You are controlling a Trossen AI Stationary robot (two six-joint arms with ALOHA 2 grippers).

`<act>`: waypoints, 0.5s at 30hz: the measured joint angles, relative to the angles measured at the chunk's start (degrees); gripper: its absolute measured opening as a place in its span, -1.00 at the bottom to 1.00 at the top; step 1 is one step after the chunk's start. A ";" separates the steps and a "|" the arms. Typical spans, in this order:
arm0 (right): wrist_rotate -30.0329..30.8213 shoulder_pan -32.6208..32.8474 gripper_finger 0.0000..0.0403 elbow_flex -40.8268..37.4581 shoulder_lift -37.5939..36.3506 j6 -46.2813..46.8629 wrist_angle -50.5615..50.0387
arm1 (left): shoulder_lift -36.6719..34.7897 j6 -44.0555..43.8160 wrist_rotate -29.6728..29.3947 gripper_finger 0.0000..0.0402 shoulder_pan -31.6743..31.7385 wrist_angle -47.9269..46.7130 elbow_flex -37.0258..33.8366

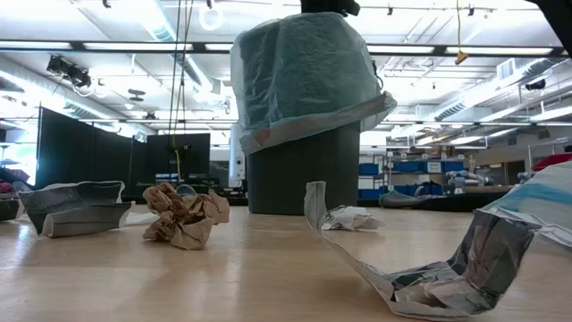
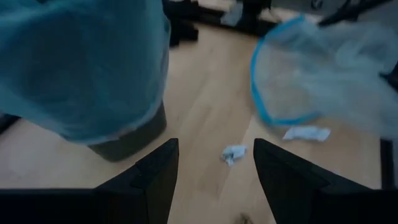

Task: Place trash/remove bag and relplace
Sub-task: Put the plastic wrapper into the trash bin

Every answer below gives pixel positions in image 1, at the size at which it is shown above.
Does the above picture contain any blue plastic trash bag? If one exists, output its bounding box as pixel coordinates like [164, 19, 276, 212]
[230, 12, 398, 157]

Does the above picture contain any dark grey trash bin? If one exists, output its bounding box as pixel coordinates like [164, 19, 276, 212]
[246, 120, 361, 216]

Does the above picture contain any white plastic wrapper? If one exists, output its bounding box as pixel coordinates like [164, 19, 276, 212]
[321, 205, 386, 233]

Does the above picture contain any brown paper ball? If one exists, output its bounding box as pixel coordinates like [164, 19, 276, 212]
[142, 182, 231, 251]

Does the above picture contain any white paper napkin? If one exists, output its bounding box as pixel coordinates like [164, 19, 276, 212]
[124, 211, 160, 226]

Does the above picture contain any clear blue-rimmed trash bag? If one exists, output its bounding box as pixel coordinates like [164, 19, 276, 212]
[484, 161, 572, 250]

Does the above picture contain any long newspaper strip foreground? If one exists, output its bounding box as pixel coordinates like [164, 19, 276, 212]
[303, 181, 543, 322]

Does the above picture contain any white column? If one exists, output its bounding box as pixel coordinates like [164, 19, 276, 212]
[229, 123, 248, 188]

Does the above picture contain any black monitor screen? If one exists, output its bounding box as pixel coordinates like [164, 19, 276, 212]
[146, 132, 211, 181]

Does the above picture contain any grey and black work glove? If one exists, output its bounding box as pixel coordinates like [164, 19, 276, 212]
[378, 190, 424, 209]

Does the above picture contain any dark workbench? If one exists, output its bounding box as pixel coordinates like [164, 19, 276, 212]
[442, 185, 515, 212]

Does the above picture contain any black ceiling-mounted device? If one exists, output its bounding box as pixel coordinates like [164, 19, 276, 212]
[46, 55, 93, 89]

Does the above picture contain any red plastic cover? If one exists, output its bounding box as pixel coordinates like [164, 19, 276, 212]
[531, 152, 572, 173]

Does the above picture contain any black partition panel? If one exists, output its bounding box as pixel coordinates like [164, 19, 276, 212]
[35, 106, 148, 201]

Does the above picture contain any hanging yellow tag cord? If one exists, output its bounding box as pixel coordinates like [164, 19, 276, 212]
[454, 0, 469, 66]

